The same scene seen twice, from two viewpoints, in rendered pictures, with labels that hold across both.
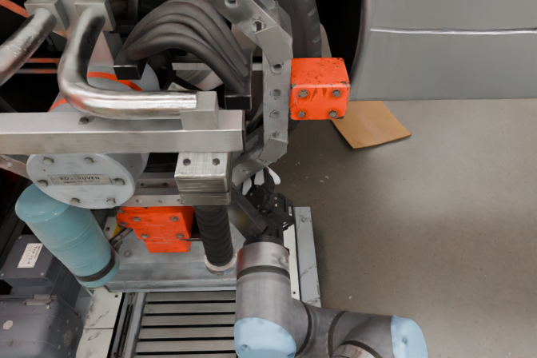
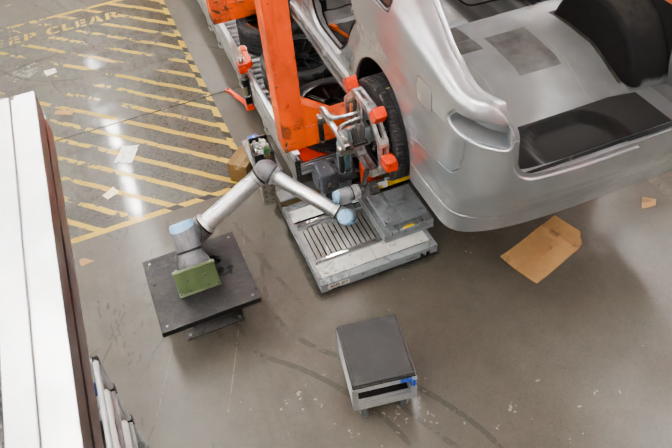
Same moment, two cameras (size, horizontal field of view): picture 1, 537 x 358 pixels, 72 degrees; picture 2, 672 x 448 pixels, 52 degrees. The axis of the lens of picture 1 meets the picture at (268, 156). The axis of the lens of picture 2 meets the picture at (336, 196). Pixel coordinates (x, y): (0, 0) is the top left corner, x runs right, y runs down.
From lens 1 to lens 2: 3.74 m
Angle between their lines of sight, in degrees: 49
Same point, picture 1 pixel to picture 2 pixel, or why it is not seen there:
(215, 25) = (359, 132)
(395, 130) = (534, 275)
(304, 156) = (479, 238)
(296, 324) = (343, 200)
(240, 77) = (357, 142)
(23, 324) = (325, 170)
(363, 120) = (533, 257)
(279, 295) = (346, 193)
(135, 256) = not seen: hidden behind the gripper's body
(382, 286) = (415, 290)
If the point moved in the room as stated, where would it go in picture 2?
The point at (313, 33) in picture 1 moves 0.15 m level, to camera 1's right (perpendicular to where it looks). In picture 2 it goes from (396, 151) to (407, 166)
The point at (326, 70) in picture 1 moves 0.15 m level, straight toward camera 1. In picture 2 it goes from (389, 159) to (364, 164)
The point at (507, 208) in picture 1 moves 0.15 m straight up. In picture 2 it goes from (504, 340) to (506, 325)
